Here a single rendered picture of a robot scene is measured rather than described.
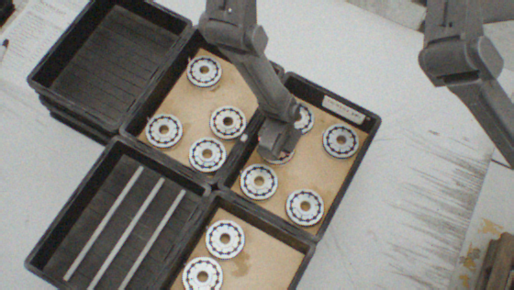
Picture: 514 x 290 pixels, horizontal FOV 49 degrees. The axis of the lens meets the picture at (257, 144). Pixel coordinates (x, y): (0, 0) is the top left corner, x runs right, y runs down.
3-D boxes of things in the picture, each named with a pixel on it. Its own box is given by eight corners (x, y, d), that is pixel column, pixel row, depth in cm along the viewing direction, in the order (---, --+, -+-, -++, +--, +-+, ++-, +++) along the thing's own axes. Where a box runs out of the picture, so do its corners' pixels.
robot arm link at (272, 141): (298, 102, 131) (265, 92, 134) (278, 144, 127) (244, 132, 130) (304, 126, 142) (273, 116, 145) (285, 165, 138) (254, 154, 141)
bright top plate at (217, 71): (201, 50, 168) (201, 49, 168) (229, 68, 167) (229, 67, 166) (179, 74, 165) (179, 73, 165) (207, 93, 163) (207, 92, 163)
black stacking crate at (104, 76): (115, 3, 179) (108, -21, 168) (196, 44, 174) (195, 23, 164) (37, 100, 165) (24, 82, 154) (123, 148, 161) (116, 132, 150)
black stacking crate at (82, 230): (123, 150, 160) (116, 134, 150) (214, 200, 156) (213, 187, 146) (36, 273, 147) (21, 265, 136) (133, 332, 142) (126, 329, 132)
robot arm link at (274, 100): (262, 16, 95) (206, 1, 99) (249, 46, 94) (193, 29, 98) (306, 105, 135) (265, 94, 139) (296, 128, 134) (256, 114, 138)
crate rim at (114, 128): (109, -17, 170) (107, -23, 168) (195, 26, 166) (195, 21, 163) (26, 84, 156) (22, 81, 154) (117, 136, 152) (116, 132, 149)
